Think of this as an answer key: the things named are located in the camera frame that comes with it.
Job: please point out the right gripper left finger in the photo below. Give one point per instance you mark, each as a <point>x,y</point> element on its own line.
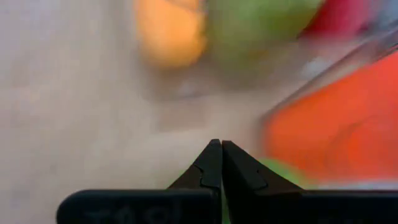
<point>186,205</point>

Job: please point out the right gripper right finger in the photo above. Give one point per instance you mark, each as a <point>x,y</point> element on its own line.
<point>264,205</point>

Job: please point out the orange plastic bottle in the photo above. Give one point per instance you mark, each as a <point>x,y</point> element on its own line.
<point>342,124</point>

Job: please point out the yellow mango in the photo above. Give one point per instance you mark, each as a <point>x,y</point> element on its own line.
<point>171,34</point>

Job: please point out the green pear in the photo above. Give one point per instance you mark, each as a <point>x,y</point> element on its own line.
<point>258,21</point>

